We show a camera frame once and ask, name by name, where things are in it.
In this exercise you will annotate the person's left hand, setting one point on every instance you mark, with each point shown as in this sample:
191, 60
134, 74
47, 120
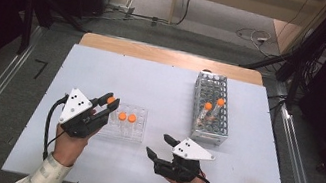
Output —
68, 149

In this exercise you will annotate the metal test tube rack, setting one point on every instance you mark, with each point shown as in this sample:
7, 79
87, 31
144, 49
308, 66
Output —
212, 86

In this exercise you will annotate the white table board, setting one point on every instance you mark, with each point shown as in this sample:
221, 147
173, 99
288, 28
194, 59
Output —
151, 86

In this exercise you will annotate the wooden table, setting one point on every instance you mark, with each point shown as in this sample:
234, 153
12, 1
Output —
157, 54

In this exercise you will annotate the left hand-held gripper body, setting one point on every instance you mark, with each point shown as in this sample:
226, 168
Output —
75, 106

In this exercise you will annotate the clear plastic test tube rack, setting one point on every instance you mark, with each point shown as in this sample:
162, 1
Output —
130, 129

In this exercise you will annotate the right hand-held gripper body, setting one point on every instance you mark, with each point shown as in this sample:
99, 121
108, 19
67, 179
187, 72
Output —
191, 150

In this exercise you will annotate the black metal stand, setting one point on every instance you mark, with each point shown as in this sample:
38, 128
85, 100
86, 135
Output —
27, 23

